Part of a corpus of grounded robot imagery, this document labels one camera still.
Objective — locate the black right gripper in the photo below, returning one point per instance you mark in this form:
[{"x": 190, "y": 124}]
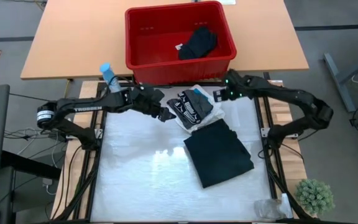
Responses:
[{"x": 238, "y": 85}]

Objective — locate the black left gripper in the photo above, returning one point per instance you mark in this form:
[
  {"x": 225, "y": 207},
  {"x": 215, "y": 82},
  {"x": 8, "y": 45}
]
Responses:
[{"x": 148, "y": 101}]

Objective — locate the grey shorts with printed waistband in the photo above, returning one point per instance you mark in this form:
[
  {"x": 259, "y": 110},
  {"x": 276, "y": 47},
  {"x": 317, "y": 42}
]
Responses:
[{"x": 194, "y": 107}]

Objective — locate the white lace garment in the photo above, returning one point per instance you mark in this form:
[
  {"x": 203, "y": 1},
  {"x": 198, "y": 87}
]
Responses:
[{"x": 217, "y": 110}]

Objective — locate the blue garment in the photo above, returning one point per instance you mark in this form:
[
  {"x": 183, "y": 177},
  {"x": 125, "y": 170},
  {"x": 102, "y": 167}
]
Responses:
[{"x": 201, "y": 92}]

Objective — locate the red plastic laundry basket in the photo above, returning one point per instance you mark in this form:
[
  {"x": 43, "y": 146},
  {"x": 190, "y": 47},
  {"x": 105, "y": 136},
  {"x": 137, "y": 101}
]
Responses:
[{"x": 182, "y": 71}]

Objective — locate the small black garment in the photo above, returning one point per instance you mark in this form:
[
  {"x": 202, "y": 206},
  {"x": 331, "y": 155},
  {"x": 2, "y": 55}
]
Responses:
[{"x": 199, "y": 43}]

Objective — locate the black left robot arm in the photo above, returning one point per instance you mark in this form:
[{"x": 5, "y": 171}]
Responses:
[{"x": 82, "y": 107}]

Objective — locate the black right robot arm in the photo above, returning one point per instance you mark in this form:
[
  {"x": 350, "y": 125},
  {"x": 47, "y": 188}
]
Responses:
[{"x": 291, "y": 99}]

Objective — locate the spray bottle with blue cap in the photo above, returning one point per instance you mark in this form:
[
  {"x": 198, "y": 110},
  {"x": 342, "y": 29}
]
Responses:
[{"x": 109, "y": 76}]

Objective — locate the white sheet on desk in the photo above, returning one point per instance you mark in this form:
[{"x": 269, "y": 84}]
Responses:
[{"x": 230, "y": 2}]

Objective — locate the grey metal desk leg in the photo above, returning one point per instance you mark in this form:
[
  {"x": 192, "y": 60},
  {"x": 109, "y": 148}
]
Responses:
[{"x": 337, "y": 81}]

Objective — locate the tan wooden desk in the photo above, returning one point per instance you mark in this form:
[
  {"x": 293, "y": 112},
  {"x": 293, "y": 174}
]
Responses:
[{"x": 73, "y": 37}]

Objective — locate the clear plastic cup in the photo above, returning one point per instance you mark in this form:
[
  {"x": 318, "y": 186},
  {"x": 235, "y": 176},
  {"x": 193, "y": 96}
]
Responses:
[{"x": 272, "y": 207}]

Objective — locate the small green potted plant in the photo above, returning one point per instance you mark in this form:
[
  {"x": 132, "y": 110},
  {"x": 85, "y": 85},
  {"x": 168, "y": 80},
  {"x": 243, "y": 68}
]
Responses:
[{"x": 315, "y": 196}]

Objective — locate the white power adapter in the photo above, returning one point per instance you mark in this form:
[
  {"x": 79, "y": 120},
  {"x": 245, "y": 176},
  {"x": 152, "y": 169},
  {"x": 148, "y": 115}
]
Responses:
[{"x": 49, "y": 185}]

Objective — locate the black side table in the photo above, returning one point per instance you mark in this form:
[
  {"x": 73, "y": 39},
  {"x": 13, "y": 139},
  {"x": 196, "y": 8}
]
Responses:
[{"x": 26, "y": 165}]

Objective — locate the black metal table frame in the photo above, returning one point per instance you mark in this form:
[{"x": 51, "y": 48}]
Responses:
[{"x": 270, "y": 186}]

